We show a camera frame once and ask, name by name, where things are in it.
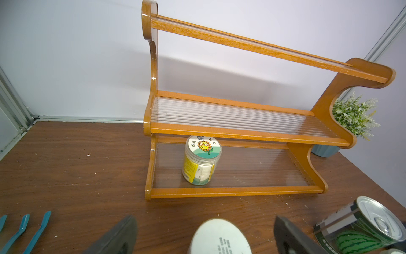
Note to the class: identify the green label jar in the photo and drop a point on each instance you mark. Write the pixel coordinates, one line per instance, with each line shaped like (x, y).
(218, 236)

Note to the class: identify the watermelon tin can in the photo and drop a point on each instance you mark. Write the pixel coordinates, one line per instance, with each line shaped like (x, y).
(360, 227)

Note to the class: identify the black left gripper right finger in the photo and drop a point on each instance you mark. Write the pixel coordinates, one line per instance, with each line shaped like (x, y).
(291, 240)

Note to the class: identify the sunflower seed jar yellow label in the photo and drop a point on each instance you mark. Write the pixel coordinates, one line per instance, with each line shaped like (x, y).
(202, 155)

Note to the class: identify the potted green plant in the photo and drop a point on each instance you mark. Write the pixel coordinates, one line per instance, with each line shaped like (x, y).
(341, 122)

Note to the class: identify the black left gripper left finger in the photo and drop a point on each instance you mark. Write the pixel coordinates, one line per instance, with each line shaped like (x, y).
(120, 239)

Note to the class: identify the teal garden hand fork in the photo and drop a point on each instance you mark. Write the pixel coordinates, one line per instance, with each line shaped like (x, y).
(22, 229)

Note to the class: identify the wooden three-tier shelf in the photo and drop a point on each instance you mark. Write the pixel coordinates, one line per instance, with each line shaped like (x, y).
(170, 118)

